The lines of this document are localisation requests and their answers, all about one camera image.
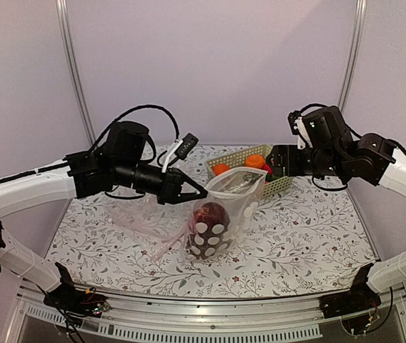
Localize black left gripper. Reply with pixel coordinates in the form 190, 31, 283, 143
114, 158, 208, 204

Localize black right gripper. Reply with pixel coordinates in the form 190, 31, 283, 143
266, 144, 345, 177

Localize clear pink-zipper zip bag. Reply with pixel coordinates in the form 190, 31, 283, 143
105, 194, 192, 262

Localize clear white-dotted zip bag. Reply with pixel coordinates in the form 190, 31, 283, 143
182, 166, 267, 262

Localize dark purple toy grapes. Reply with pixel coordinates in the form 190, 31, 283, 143
184, 234, 232, 260

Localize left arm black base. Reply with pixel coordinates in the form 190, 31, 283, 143
44, 262, 110, 317

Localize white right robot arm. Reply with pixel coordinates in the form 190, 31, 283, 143
266, 103, 406, 199

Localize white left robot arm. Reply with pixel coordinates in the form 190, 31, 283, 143
0, 121, 207, 310

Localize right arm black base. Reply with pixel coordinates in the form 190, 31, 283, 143
319, 263, 381, 336

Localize red toy tomato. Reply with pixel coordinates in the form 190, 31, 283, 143
262, 164, 272, 174

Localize orange toy fruit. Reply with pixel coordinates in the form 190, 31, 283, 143
244, 154, 265, 169
212, 164, 230, 176

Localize beige perforated plastic basket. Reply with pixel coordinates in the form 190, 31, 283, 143
205, 143, 293, 199

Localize floral patterned table mat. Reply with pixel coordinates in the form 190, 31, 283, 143
46, 177, 377, 298

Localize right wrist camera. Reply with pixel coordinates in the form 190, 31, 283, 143
287, 110, 312, 149

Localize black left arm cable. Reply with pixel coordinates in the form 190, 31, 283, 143
91, 104, 182, 154

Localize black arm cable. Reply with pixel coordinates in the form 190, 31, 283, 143
295, 103, 406, 176
91, 104, 182, 154

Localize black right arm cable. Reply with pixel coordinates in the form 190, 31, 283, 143
295, 103, 406, 176

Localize left aluminium frame post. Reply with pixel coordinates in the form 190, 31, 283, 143
55, 0, 96, 144

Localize aluminium frame post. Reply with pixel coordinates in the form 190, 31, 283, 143
337, 0, 367, 111
55, 0, 96, 144

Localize aluminium front rail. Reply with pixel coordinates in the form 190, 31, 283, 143
1, 281, 406, 342

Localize right aluminium frame post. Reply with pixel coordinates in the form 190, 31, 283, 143
337, 0, 367, 111

